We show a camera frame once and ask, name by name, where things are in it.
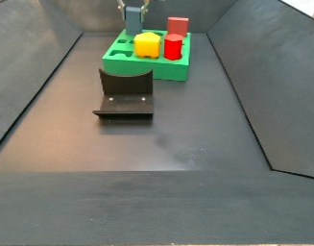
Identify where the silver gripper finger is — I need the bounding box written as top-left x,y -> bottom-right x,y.
117,0 -> 126,19
141,0 -> 150,21

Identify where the blue rectangular block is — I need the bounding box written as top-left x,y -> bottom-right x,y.
126,7 -> 142,36

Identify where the green shape sorter board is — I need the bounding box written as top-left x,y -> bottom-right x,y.
103,31 -> 191,82

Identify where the black curved fixture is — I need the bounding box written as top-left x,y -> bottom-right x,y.
92,69 -> 154,117

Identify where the salmon red oblong block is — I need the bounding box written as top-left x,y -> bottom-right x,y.
167,16 -> 190,37

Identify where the red hexagon block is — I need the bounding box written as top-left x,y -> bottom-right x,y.
165,34 -> 183,61

